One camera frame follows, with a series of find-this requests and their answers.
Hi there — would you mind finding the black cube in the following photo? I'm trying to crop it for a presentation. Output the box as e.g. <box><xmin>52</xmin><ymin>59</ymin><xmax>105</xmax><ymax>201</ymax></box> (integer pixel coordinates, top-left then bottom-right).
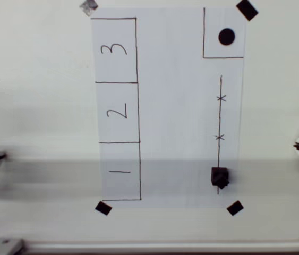
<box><xmin>210</xmin><ymin>166</ymin><xmax>231</xmax><ymax>190</ymax></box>

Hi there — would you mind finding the black tape piece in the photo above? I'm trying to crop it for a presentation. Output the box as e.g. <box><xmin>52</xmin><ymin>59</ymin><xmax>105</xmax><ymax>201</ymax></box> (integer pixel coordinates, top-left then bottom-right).
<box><xmin>95</xmin><ymin>201</ymin><xmax>113</xmax><ymax>216</ymax></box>
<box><xmin>236</xmin><ymin>0</ymin><xmax>259</xmax><ymax>21</ymax></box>
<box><xmin>226</xmin><ymin>200</ymin><xmax>245</xmax><ymax>216</ymax></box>

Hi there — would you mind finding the black round sticker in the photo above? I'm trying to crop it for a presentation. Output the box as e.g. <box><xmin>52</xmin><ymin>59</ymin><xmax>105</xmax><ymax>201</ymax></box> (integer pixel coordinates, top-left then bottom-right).
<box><xmin>218</xmin><ymin>28</ymin><xmax>236</xmax><ymax>46</ymax></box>

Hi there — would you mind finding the white paper sheet with markings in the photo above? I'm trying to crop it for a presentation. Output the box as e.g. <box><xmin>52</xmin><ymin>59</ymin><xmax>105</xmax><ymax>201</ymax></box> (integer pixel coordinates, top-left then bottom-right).
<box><xmin>90</xmin><ymin>7</ymin><xmax>247</xmax><ymax>210</ymax></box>

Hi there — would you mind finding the grey tape piece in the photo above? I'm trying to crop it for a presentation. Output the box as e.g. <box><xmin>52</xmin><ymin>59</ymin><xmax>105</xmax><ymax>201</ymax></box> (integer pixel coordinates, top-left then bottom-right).
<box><xmin>80</xmin><ymin>0</ymin><xmax>99</xmax><ymax>17</ymax></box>

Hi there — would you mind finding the silver table edge rail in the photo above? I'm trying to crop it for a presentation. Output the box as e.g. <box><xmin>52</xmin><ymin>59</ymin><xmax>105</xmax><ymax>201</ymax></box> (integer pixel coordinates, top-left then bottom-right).
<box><xmin>0</xmin><ymin>239</ymin><xmax>299</xmax><ymax>255</ymax></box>

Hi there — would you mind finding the grey metal bracket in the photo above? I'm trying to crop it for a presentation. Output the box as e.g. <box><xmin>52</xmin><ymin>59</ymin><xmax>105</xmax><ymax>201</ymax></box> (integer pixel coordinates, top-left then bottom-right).
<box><xmin>0</xmin><ymin>237</ymin><xmax>25</xmax><ymax>255</ymax></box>

